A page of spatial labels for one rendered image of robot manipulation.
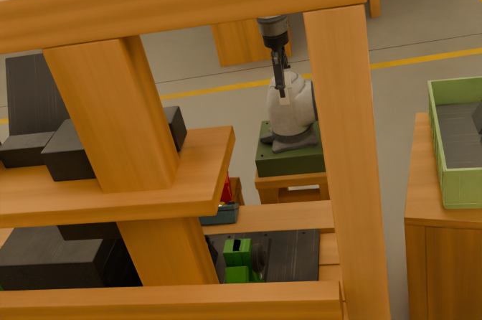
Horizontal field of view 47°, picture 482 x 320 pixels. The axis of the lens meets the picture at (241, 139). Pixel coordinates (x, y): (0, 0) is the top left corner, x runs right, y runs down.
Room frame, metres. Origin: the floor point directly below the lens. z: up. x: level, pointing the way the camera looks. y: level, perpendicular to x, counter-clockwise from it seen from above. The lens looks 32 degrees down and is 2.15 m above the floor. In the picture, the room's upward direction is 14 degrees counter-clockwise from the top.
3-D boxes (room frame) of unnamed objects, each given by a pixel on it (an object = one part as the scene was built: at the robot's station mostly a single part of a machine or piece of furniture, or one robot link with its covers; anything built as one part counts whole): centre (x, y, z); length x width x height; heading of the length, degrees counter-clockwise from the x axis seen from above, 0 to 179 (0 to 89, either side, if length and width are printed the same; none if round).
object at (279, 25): (1.54, -0.17, 1.54); 0.09 x 0.09 x 0.06
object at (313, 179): (1.85, -0.20, 0.83); 0.32 x 0.32 x 0.04; 76
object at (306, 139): (1.85, -0.18, 0.96); 0.22 x 0.18 x 0.06; 85
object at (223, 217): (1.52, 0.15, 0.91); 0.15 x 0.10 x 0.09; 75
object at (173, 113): (1.00, 0.19, 1.59); 0.15 x 0.07 x 0.07; 75
